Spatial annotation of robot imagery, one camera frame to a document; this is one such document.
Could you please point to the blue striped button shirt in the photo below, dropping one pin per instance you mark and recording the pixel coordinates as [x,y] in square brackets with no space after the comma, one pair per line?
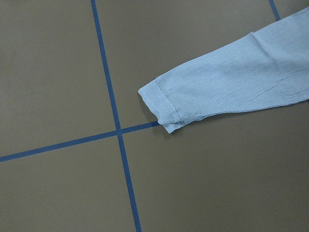
[264,69]

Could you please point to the brown table cover mat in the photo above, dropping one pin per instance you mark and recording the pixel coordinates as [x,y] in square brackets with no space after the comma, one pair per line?
[81,152]

